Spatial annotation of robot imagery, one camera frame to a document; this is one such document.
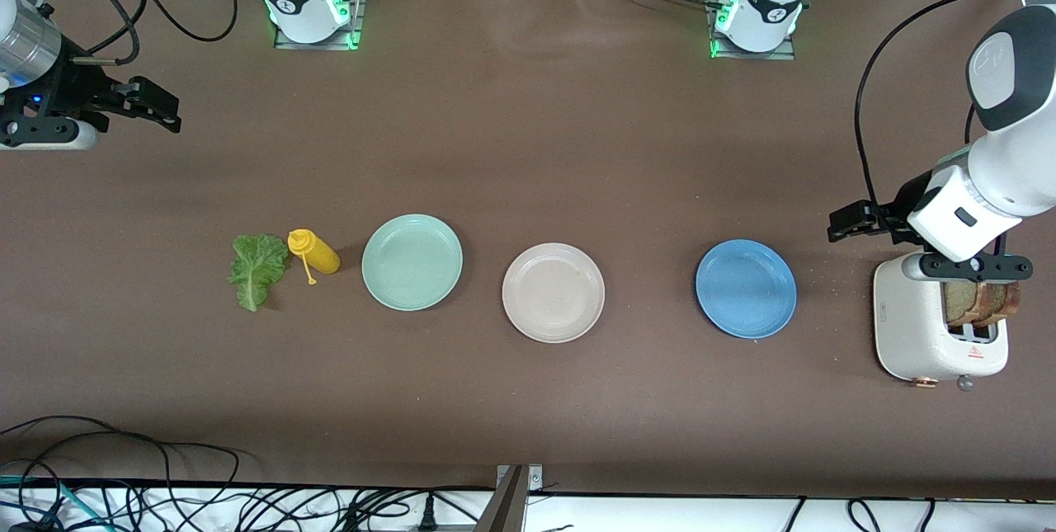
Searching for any brown bread slice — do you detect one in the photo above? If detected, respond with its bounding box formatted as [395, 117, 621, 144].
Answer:
[945, 280, 983, 329]
[976, 281, 1022, 327]

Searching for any green lettuce leaf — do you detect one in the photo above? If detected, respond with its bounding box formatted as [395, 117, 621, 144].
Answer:
[229, 234, 290, 313]

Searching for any yellow mustard squeeze bottle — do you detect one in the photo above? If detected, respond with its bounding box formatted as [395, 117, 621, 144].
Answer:
[287, 228, 341, 285]

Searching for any blue plate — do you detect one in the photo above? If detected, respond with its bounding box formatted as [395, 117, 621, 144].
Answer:
[695, 238, 798, 340]

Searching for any mint green plate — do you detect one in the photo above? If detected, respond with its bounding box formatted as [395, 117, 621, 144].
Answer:
[361, 214, 464, 312]

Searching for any beige plate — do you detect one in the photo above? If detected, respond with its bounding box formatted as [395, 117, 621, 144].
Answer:
[502, 242, 606, 344]

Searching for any white two-slot toaster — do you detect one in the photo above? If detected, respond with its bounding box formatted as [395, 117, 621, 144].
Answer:
[873, 254, 1011, 391]

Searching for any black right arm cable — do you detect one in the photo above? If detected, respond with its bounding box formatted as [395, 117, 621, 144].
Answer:
[33, 0, 240, 67]

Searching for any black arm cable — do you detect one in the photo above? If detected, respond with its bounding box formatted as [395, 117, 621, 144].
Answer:
[854, 0, 1056, 207]
[33, 0, 240, 67]

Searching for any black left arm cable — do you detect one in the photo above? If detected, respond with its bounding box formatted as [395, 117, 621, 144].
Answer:
[854, 0, 1056, 207]

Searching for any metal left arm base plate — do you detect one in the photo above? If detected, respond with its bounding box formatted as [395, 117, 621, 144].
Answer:
[705, 0, 797, 61]

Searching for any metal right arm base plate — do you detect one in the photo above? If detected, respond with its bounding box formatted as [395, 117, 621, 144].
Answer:
[274, 0, 368, 52]

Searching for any teal cable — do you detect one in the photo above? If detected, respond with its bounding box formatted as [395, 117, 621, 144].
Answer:
[0, 474, 104, 529]

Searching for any grey metal bracket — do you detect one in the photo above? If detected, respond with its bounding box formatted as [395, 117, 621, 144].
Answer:
[474, 464, 545, 532]

